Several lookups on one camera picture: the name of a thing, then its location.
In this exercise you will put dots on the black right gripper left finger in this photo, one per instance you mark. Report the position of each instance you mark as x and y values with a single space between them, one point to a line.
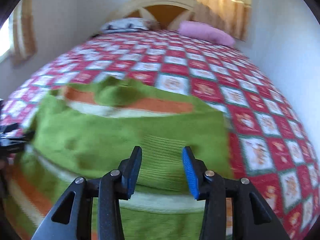
71 216

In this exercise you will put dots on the green orange striped knit sweater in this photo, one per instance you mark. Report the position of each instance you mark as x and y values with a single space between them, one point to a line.
87 129

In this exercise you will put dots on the red white patchwork bedspread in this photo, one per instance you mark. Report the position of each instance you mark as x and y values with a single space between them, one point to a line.
267 142

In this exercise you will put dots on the yellow orange side curtain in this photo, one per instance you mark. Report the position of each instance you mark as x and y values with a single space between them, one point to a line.
21 30

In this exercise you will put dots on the white cartoon print pillow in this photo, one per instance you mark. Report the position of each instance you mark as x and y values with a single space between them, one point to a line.
131 24

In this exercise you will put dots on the pink pillow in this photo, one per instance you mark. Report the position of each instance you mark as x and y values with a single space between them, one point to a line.
205 32

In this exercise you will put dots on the cream and brown headboard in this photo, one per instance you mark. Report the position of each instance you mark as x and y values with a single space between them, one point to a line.
168 13

